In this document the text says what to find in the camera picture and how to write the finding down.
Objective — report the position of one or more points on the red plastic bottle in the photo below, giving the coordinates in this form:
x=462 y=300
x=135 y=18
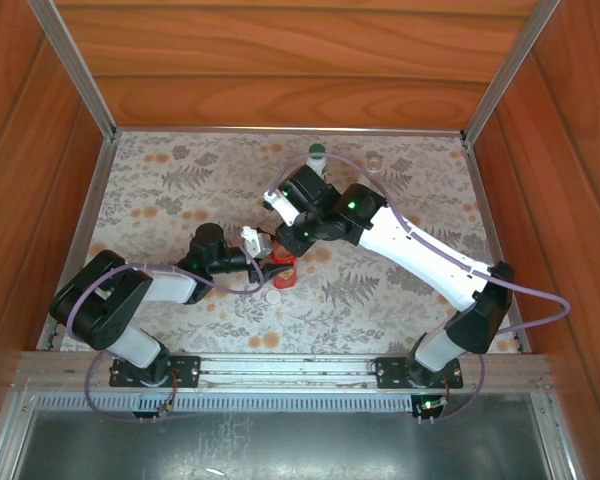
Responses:
x=286 y=282

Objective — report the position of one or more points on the white bottle cap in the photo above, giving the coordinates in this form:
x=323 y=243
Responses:
x=274 y=297

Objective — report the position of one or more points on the clear tea bottle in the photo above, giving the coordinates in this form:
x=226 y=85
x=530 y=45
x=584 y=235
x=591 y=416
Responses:
x=375 y=163

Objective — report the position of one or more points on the white plastic bottle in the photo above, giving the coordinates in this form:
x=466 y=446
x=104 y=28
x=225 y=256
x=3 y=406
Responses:
x=316 y=165

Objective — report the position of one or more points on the green bottle cap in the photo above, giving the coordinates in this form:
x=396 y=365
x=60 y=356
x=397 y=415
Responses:
x=317 y=148

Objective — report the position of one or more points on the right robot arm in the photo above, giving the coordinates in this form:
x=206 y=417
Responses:
x=420 y=255

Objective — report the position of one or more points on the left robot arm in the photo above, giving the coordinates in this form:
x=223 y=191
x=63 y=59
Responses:
x=105 y=310

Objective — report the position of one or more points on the floral table mat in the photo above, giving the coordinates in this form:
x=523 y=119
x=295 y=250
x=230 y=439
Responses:
x=360 y=300

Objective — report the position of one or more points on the wide aluminium base beam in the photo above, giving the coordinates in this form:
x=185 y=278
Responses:
x=290 y=367

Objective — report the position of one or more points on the small circuit board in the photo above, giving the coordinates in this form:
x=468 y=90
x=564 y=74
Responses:
x=166 y=406
x=430 y=407

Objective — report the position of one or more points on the steel sheet panel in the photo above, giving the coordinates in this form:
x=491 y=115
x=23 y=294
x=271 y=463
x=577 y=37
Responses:
x=280 y=450

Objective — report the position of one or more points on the thin aluminium rail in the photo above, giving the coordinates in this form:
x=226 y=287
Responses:
x=280 y=130

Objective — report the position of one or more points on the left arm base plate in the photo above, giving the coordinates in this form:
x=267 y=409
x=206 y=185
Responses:
x=185 y=370

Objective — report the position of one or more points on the aluminium side rail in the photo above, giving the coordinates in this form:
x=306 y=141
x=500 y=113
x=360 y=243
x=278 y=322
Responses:
x=500 y=250

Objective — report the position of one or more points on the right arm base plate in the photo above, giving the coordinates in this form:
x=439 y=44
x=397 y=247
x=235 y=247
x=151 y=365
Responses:
x=390 y=372

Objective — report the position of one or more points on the aluminium corner post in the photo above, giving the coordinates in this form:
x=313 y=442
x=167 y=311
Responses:
x=510 y=70
x=75 y=70

